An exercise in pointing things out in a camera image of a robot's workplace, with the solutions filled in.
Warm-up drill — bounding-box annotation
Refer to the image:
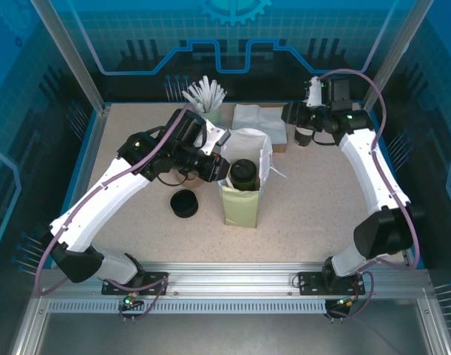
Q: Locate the green paper takeout bag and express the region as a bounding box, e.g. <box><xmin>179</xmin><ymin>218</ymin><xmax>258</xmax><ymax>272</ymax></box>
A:
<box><xmin>217</xmin><ymin>127</ymin><xmax>288</xmax><ymax>229</ymax></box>

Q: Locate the stack of paper cups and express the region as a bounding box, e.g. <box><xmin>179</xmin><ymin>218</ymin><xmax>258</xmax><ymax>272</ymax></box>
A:
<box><xmin>294</xmin><ymin>124</ymin><xmax>317</xmax><ymax>148</ymax></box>

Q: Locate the white paper napkin stack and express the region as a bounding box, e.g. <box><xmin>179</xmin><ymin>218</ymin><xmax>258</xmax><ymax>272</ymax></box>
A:
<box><xmin>231</xmin><ymin>104</ymin><xmax>288</xmax><ymax>145</ymax></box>

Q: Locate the green straw holder cup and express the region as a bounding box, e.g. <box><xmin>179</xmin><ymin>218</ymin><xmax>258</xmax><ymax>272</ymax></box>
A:
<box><xmin>201</xmin><ymin>99</ymin><xmax>223</xmax><ymax>127</ymax></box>

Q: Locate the small LED circuit board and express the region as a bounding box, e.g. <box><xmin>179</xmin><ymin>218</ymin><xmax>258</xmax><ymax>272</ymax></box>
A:
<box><xmin>121</xmin><ymin>291</ymin><xmax>143</xmax><ymax>311</ymax></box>
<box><xmin>330</xmin><ymin>295</ymin><xmax>356</xmax><ymax>310</ymax></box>

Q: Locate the grey metal tray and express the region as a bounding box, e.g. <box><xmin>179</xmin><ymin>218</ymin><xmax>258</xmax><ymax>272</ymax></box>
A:
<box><xmin>9</xmin><ymin>295</ymin><xmax>451</xmax><ymax>355</ymax></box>

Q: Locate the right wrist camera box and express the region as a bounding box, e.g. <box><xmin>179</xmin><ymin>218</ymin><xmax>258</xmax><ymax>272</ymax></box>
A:
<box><xmin>304</xmin><ymin>76</ymin><xmax>326</xmax><ymax>109</ymax></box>

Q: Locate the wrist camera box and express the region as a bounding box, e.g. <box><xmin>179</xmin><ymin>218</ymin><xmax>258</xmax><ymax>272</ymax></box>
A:
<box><xmin>304</xmin><ymin>76</ymin><xmax>326</xmax><ymax>109</ymax></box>
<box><xmin>201</xmin><ymin>121</ymin><xmax>232</xmax><ymax>157</ymax></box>

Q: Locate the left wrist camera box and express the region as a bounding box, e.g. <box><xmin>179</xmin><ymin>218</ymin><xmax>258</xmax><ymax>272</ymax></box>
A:
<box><xmin>201</xmin><ymin>121</ymin><xmax>232</xmax><ymax>157</ymax></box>

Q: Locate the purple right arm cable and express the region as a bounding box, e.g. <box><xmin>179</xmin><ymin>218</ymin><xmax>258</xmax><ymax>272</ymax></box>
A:
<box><xmin>319</xmin><ymin>68</ymin><xmax>422</xmax><ymax>322</ymax></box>

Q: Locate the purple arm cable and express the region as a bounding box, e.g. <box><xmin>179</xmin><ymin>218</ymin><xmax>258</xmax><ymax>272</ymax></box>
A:
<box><xmin>319</xmin><ymin>68</ymin><xmax>422</xmax><ymax>322</ymax></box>
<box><xmin>35</xmin><ymin>103</ymin><xmax>172</xmax><ymax>323</ymax></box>

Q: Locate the right aluminium frame post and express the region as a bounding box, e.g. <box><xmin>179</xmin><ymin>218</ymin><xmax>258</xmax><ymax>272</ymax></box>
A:
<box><xmin>359</xmin><ymin>0</ymin><xmax>438</xmax><ymax>116</ymax></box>

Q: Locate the aluminium frame post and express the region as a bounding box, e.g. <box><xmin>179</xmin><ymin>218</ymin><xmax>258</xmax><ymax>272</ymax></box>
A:
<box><xmin>359</xmin><ymin>0</ymin><xmax>438</xmax><ymax>116</ymax></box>
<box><xmin>28</xmin><ymin>0</ymin><xmax>112</xmax><ymax>116</ymax></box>

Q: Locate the blue table border frame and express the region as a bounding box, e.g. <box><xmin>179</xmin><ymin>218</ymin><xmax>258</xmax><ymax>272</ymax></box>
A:
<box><xmin>50</xmin><ymin>101</ymin><xmax>421</xmax><ymax>270</ymax></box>

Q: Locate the aluminium mounting rail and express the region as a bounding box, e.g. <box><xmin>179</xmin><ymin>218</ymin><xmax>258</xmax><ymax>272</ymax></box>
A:
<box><xmin>33</xmin><ymin>261</ymin><xmax>432</xmax><ymax>300</ymax></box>

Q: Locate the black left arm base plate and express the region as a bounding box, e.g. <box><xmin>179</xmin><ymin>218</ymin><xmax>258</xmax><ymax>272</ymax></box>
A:
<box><xmin>101</xmin><ymin>271</ymin><xmax>170</xmax><ymax>297</ymax></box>

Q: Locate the grey slotted cable duct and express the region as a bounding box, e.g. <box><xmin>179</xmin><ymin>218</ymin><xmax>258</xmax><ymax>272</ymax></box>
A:
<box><xmin>47</xmin><ymin>300</ymin><xmax>328</xmax><ymax>314</ymax></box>

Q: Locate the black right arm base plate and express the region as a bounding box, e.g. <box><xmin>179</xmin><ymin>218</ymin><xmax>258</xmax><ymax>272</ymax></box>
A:
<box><xmin>297</xmin><ymin>271</ymin><xmax>366</xmax><ymax>296</ymax></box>

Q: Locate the left aluminium frame post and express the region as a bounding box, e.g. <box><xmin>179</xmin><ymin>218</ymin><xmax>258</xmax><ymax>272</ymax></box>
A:
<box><xmin>28</xmin><ymin>0</ymin><xmax>112</xmax><ymax>116</ymax></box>

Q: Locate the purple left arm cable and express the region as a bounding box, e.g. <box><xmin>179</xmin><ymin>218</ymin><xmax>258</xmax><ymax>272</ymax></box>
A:
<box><xmin>35</xmin><ymin>103</ymin><xmax>172</xmax><ymax>323</ymax></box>

